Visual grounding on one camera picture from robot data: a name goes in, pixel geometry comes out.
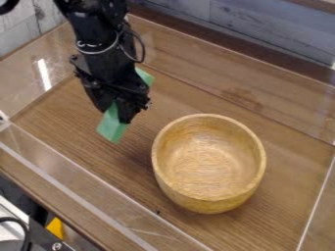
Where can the brown wooden bowl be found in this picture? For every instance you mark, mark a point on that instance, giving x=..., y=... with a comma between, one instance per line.
x=209, y=161

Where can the green rectangular block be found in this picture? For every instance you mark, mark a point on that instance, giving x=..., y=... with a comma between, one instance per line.
x=110, y=129

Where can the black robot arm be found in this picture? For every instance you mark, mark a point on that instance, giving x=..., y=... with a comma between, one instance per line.
x=97, y=22

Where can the clear acrylic enclosure walls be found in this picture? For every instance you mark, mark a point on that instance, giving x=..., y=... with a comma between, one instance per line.
x=97, y=184

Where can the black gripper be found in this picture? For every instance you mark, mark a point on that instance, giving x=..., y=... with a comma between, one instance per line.
x=105, y=68

